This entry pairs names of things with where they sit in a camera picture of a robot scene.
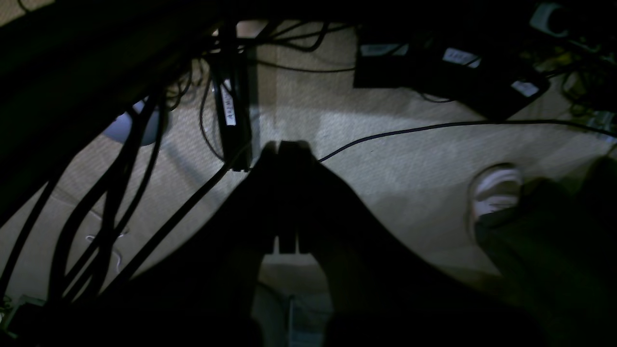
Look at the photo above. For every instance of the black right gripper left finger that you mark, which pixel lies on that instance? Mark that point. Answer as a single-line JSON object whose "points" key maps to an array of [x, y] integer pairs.
{"points": [[201, 294]]}

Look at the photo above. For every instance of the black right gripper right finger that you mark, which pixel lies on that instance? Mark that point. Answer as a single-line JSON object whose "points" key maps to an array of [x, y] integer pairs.
{"points": [[384, 295]]}

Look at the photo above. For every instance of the white sneaker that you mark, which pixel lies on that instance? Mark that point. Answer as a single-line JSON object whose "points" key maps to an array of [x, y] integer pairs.
{"points": [[494, 196]]}

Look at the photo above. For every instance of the dark trouser leg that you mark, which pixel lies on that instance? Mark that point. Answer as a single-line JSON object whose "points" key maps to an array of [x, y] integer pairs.
{"points": [[559, 252]]}

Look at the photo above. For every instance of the black power strip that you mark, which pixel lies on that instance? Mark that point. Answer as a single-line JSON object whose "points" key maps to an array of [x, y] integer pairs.
{"points": [[229, 75]]}

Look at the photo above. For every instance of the black power adapter brick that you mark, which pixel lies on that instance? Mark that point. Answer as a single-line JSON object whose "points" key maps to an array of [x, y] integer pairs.
{"points": [[489, 82]]}

